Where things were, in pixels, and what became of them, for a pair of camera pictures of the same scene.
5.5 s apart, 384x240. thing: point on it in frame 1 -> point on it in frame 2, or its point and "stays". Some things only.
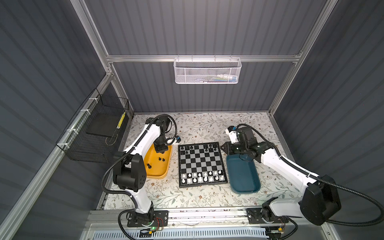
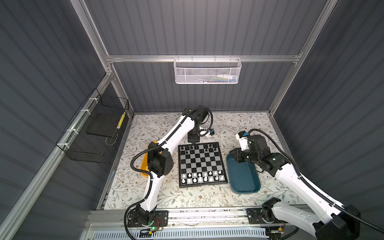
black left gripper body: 159,145 -> 192,136
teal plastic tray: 243,176 stays
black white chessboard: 201,164 stays
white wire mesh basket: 207,70 stays
